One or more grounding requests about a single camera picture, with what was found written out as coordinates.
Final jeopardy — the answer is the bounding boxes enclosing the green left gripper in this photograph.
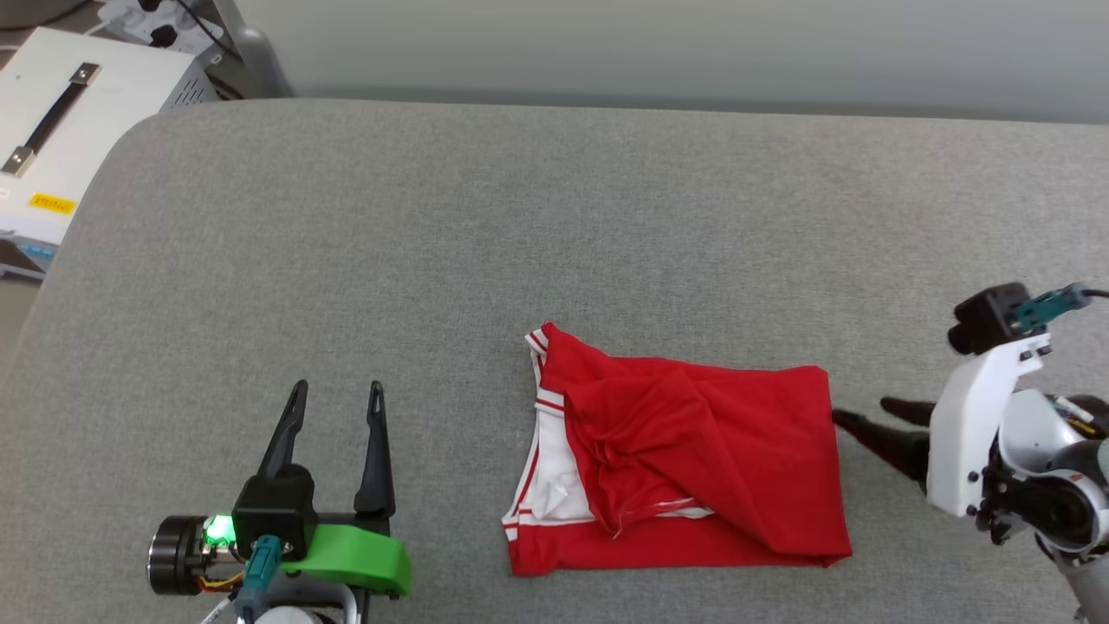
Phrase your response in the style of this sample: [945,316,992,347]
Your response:
[146,380,414,599]

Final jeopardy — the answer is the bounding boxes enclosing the black carry handle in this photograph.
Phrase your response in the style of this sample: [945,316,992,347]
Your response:
[2,62,102,177]

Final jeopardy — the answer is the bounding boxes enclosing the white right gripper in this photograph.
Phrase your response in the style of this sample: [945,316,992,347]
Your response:
[832,337,1054,519]

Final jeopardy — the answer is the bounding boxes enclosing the teal camera connector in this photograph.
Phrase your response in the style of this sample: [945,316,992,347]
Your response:
[1014,283,1093,333]
[241,534,286,609]

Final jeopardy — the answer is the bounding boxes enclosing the teal left camera connector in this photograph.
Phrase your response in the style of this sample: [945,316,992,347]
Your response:
[241,534,286,609]

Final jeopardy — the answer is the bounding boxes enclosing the red and white garment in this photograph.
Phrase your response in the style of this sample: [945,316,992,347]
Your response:
[501,322,854,578]

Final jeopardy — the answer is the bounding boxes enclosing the teal right camera connector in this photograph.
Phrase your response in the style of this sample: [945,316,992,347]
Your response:
[1014,283,1093,333]

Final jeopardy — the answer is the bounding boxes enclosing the white power strip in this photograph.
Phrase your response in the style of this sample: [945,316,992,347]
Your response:
[97,0,228,67]

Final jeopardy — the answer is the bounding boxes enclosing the white equipment box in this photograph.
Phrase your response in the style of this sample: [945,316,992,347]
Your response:
[0,26,219,280]

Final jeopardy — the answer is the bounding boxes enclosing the grey partition post foot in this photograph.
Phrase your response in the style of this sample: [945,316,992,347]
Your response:
[212,0,294,99]

